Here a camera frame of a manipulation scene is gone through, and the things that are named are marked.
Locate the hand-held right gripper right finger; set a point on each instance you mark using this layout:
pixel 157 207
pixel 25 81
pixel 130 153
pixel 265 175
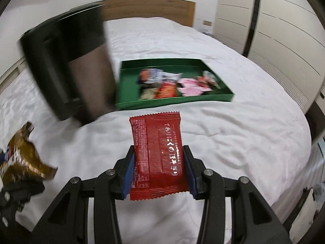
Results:
pixel 190 178

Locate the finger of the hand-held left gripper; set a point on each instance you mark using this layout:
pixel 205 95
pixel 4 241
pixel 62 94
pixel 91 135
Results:
pixel 2 157
pixel 20 193

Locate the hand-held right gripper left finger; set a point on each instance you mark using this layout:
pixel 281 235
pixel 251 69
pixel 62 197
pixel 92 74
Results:
pixel 128 178

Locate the brown snack packet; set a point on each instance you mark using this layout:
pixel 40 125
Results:
pixel 22 157

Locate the dark red snack packet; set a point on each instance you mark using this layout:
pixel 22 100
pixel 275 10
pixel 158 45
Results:
pixel 157 155

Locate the small beige snack packet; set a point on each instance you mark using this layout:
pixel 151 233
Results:
pixel 148 93

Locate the red konjac snack pouch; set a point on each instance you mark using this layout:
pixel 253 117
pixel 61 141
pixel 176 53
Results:
pixel 166 90

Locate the green tray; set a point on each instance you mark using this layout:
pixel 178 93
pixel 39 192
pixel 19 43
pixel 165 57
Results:
pixel 129 86

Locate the pink cartoon character snack packet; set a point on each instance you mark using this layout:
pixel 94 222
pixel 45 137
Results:
pixel 193 86

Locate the small red snack bar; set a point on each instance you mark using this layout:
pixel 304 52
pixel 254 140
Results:
pixel 207 79

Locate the white slatted radiator cover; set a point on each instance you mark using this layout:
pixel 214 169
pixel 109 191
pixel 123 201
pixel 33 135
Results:
pixel 12 73

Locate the brown and black electric kettle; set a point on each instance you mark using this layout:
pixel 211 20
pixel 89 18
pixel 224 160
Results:
pixel 76 68

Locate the wooden headboard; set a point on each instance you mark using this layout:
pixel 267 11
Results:
pixel 152 7

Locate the white wardrobe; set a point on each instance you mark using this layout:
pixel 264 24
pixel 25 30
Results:
pixel 279 17

